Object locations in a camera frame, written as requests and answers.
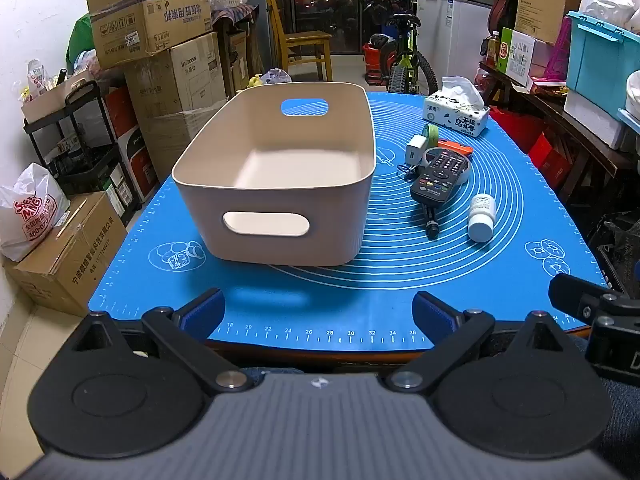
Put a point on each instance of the green tape roll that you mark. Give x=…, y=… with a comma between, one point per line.
x=430, y=134

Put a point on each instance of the green bag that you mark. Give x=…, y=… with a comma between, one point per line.
x=80, y=42

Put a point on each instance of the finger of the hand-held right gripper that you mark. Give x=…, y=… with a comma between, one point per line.
x=575, y=292

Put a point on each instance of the beige plastic storage basket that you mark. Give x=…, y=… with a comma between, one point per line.
x=280, y=180

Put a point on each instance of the orange utility knife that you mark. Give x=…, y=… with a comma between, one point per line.
x=457, y=148

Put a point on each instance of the white pill bottle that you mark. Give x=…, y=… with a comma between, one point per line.
x=481, y=217

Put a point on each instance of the green bicycle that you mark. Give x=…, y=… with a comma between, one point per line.
x=405, y=67

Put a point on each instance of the white foam box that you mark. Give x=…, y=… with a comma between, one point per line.
x=592, y=120

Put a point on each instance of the crumpled clear plastic bag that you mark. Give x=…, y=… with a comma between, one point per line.
x=276, y=75

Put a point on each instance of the taped cardboard box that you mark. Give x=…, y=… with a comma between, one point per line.
x=75, y=255

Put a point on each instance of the white tissue pack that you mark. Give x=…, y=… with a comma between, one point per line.
x=457, y=112

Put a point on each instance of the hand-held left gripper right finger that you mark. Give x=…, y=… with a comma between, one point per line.
x=433, y=312

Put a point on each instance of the amber drink bottle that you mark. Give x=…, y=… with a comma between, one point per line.
x=493, y=50

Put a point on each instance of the black crate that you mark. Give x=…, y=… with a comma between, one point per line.
x=620, y=245

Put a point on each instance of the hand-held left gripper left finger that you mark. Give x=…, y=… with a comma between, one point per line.
x=202, y=311

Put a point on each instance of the black remote control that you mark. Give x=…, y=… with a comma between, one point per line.
x=440, y=172

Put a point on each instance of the teal storage bin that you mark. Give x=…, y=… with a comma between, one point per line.
x=605, y=60

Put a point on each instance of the green and white carton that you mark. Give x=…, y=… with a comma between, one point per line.
x=517, y=57

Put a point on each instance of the black marker pen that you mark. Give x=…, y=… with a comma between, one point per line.
x=431, y=222

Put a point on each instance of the clear tape roll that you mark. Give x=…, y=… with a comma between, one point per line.
x=465, y=172

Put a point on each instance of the red and white appliance box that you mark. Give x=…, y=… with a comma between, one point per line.
x=130, y=145

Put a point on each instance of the white freezer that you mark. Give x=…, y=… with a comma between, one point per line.
x=450, y=30

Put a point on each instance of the black rack cart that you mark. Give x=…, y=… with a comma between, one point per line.
x=85, y=160

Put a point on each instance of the pink mesh basket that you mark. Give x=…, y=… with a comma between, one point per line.
x=559, y=50

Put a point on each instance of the plain brown cardboard box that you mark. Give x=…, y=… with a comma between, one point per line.
x=175, y=77

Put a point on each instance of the white charger plug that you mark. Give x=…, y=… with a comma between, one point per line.
x=414, y=151

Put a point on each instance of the white plastic shopping bag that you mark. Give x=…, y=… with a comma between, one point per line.
x=30, y=215

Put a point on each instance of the wooden chair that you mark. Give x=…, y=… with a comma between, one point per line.
x=305, y=40

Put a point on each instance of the open cardboard box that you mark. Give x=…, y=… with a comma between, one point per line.
x=145, y=25

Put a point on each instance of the yellow jug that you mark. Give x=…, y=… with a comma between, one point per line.
x=255, y=81

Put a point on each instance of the red bucket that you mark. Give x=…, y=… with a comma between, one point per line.
x=372, y=65

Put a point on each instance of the blue silicone baking mat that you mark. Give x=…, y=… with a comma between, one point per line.
x=400, y=270

